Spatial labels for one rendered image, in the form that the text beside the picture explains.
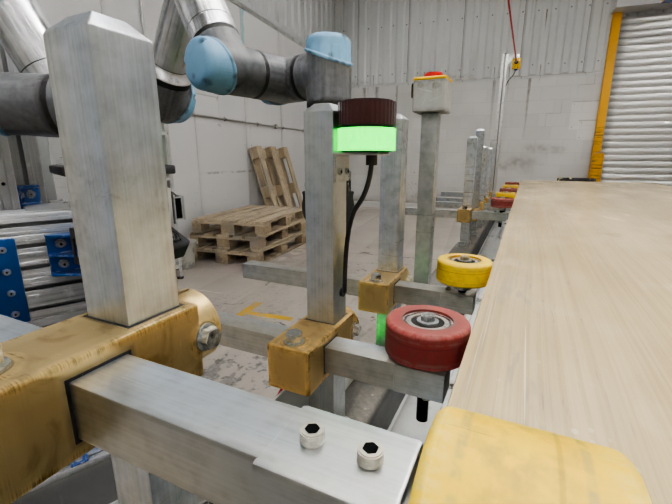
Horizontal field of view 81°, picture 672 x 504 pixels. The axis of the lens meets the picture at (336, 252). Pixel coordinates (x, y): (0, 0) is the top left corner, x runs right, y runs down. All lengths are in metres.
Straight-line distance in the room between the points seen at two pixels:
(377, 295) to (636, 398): 0.38
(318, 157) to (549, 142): 7.90
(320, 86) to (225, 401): 0.56
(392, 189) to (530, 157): 7.60
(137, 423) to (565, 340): 0.34
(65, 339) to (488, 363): 0.28
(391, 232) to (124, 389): 0.53
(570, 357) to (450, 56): 8.11
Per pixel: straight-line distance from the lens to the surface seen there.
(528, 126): 8.23
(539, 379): 0.34
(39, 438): 0.22
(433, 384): 0.40
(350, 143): 0.40
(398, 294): 0.65
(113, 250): 0.23
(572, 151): 8.33
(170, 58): 1.06
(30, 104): 0.62
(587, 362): 0.38
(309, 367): 0.41
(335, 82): 0.67
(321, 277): 0.45
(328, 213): 0.43
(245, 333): 0.49
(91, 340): 0.23
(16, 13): 0.79
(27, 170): 1.20
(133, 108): 0.24
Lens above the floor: 1.06
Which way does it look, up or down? 14 degrees down
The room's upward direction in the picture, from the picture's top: straight up
